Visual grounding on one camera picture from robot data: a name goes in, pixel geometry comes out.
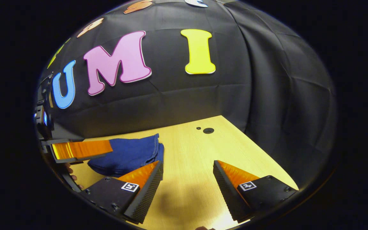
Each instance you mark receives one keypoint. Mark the black backdrop cloth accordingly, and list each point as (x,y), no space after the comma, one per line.
(203,95)

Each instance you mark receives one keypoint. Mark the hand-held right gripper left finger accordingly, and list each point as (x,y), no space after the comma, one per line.
(149,195)

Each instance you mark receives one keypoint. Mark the blue denim jeans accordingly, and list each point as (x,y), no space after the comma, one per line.
(129,153)

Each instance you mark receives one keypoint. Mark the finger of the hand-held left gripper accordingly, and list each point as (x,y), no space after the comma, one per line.
(81,149)

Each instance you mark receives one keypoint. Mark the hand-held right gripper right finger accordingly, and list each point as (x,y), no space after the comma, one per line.
(227,195)

